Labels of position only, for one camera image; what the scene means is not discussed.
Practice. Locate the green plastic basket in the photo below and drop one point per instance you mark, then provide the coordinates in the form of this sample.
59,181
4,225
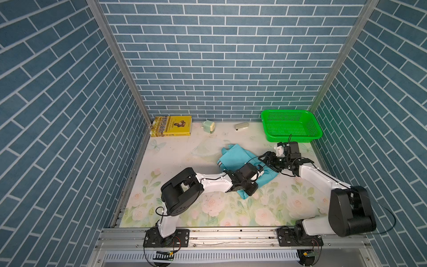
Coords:
290,125

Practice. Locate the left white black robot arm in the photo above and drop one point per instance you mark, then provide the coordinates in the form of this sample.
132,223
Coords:
180,192

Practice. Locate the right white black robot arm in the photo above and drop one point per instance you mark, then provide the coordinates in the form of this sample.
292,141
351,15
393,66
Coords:
349,211

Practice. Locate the yellow book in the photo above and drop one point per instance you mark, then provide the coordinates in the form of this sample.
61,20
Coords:
171,126

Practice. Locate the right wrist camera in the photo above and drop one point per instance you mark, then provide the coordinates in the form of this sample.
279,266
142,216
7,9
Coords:
281,150

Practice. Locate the floral table mat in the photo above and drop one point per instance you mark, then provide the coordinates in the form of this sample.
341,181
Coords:
282,201

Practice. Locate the aluminium mounting rail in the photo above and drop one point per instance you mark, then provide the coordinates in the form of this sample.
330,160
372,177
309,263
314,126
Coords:
229,247

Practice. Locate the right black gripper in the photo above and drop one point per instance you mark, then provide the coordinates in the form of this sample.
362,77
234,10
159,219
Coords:
269,161

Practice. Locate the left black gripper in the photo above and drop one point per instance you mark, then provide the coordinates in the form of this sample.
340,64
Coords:
253,189

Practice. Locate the pale green tape dispenser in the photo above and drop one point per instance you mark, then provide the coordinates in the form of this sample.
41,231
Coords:
209,126

